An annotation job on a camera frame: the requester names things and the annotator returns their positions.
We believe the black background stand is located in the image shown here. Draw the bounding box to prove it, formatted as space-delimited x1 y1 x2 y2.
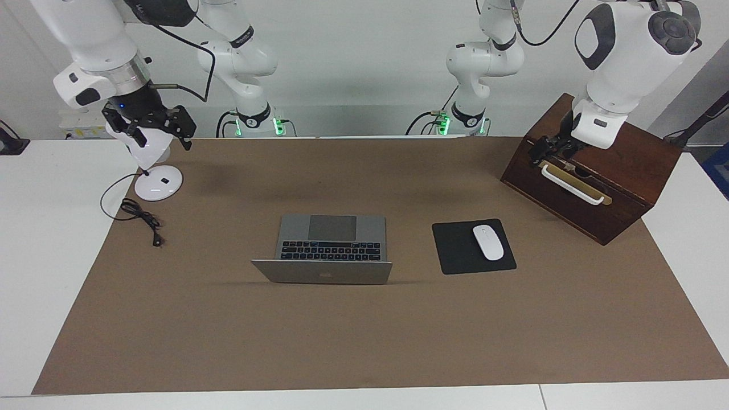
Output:
664 90 729 150

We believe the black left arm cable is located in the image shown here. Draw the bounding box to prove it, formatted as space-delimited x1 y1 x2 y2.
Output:
510 0 581 47

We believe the white desk lamp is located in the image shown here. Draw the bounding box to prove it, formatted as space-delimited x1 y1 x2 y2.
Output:
105 122 184 202

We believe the black mouse pad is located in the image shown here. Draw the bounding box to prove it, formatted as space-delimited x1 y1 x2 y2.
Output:
431 218 517 276

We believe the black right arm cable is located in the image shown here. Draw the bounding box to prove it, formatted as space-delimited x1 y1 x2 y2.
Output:
122 0 217 103

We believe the white box handle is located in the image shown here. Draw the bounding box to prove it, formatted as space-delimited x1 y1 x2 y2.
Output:
540 164 605 206

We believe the black background object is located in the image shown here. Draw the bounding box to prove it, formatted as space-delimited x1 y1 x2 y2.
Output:
0 121 30 155

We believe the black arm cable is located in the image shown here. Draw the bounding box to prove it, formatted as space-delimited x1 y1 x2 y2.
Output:
122 0 217 103
510 0 581 47

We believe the black lamp power cable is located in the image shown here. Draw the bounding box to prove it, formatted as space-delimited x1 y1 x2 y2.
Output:
100 173 166 248

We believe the blue background object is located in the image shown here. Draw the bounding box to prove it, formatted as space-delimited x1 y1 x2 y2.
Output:
702 142 729 201

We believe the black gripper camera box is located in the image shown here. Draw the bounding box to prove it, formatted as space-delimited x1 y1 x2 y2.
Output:
169 105 198 151

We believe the brass handle plate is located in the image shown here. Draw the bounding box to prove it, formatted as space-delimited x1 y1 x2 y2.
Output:
537 159 613 206

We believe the silver laptop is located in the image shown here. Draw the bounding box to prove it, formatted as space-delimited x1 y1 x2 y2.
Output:
251 214 394 285

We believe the black base cable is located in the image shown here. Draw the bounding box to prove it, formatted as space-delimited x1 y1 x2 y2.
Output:
406 85 459 137
215 110 240 138

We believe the white computer mouse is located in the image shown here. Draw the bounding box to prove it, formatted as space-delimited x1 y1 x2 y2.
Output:
472 224 505 262

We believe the brown table mat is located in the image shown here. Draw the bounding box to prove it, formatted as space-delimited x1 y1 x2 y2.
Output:
31 137 729 395

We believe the dark wooden box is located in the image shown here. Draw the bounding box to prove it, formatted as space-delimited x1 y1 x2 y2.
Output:
500 93 683 246

